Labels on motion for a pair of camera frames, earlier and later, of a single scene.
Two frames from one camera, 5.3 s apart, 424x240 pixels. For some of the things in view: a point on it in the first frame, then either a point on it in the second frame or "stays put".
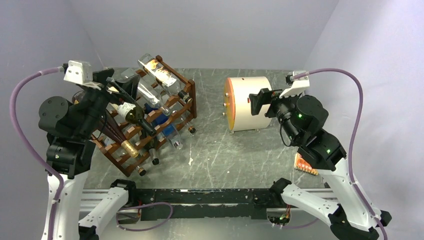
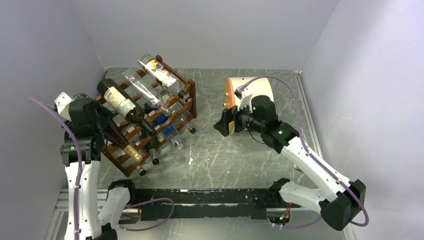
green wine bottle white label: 134,115 stays put
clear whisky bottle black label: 170,80 stays put
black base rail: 203,204 stays put
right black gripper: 265,96 to 228,116
